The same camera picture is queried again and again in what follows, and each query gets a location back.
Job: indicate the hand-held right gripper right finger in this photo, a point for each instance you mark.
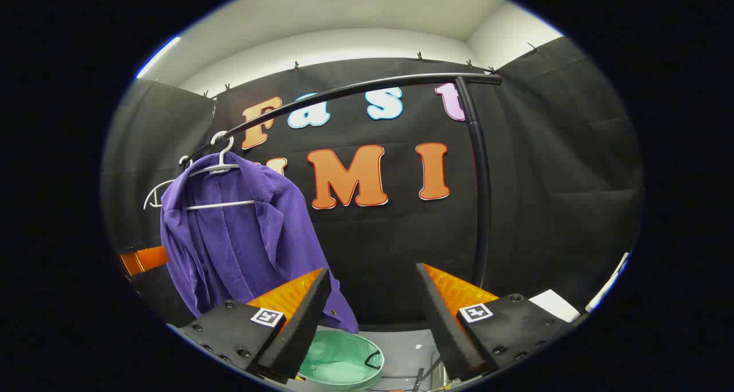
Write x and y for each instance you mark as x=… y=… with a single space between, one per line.
x=444 y=334

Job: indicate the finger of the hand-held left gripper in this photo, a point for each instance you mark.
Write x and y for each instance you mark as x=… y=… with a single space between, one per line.
x=146 y=259

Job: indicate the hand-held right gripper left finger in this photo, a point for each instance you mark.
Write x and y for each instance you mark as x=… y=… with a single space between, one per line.
x=298 y=329

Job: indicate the green laundry hamper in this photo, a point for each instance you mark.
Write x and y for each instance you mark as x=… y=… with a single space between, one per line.
x=338 y=363

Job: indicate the white plastic hanger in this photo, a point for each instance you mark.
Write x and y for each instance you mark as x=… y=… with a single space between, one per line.
x=221 y=206
x=183 y=161

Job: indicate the black clothes rack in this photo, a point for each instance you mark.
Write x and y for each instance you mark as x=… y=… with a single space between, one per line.
x=480 y=180

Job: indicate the white flat board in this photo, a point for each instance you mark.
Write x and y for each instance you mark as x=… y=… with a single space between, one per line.
x=553 y=305

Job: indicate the white panel edge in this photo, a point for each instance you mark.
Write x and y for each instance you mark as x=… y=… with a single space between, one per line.
x=608 y=286

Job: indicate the black backdrop cloth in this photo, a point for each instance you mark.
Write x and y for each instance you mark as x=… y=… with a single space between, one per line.
x=545 y=180

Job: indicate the row of backdrop clips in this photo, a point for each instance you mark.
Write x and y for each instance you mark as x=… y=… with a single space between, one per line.
x=296 y=66

